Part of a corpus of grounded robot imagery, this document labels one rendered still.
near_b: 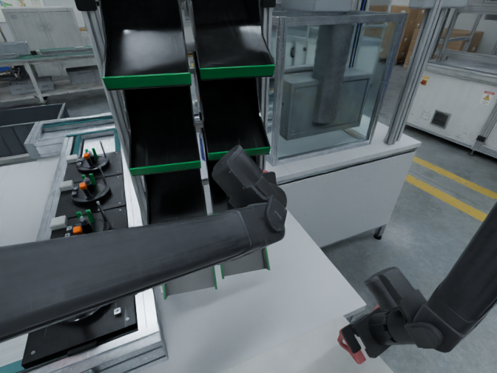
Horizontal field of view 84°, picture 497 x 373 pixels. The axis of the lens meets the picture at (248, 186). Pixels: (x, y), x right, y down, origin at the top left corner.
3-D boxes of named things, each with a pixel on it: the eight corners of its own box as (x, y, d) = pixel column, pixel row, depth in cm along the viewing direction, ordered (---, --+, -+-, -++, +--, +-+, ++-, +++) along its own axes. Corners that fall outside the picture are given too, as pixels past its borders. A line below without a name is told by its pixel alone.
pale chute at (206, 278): (217, 286, 74) (217, 289, 70) (166, 296, 71) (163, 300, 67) (203, 184, 78) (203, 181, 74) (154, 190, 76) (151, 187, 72)
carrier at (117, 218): (131, 254, 88) (120, 225, 80) (44, 279, 80) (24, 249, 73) (126, 209, 106) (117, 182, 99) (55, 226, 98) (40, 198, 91)
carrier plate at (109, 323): (138, 327, 68) (136, 323, 67) (24, 369, 61) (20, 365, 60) (132, 257, 87) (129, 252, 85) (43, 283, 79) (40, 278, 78)
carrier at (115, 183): (126, 209, 106) (117, 182, 99) (55, 226, 98) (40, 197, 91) (123, 177, 124) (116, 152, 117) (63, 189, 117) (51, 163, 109)
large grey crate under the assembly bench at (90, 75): (107, 81, 511) (103, 68, 498) (71, 85, 486) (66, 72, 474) (105, 76, 540) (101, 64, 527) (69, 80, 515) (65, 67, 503)
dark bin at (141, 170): (201, 169, 55) (199, 145, 48) (132, 177, 52) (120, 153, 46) (187, 75, 68) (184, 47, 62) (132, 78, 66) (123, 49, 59)
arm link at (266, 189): (271, 229, 43) (296, 203, 44) (242, 198, 41) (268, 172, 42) (258, 217, 50) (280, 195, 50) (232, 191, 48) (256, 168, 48)
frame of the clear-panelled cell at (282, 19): (370, 143, 171) (408, 12, 131) (272, 166, 149) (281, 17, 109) (326, 118, 206) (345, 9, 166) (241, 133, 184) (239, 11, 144)
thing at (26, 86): (55, 90, 465) (51, 81, 456) (11, 95, 439) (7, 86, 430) (54, 84, 493) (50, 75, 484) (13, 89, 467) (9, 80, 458)
